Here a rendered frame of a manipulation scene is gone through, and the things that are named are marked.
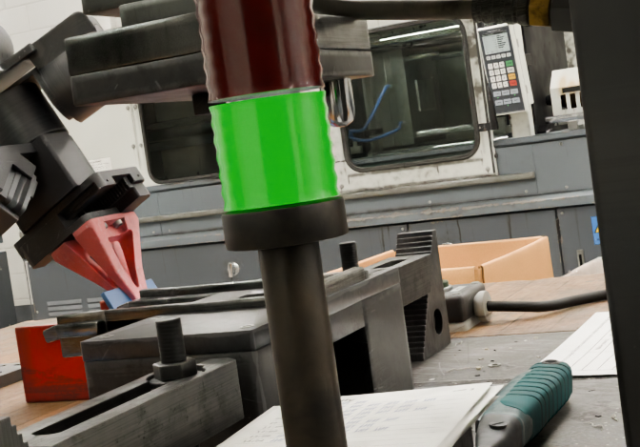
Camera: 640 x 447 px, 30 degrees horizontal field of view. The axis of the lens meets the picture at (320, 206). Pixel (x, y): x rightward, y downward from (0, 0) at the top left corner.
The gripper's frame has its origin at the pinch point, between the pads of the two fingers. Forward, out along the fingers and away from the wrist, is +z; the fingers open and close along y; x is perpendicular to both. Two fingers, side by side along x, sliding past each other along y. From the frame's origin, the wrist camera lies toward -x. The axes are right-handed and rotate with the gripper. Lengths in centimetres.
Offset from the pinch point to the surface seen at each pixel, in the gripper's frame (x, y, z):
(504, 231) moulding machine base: 434, -97, -8
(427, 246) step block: 5.9, 20.4, 10.0
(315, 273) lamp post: -46, 35, 13
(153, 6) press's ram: -25.4, 26.8, -6.2
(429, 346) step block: 2.4, 17.2, 16.3
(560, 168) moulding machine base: 432, -60, -16
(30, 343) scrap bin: -6.1, -6.3, -1.3
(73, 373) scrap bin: -6.2, -4.4, 2.6
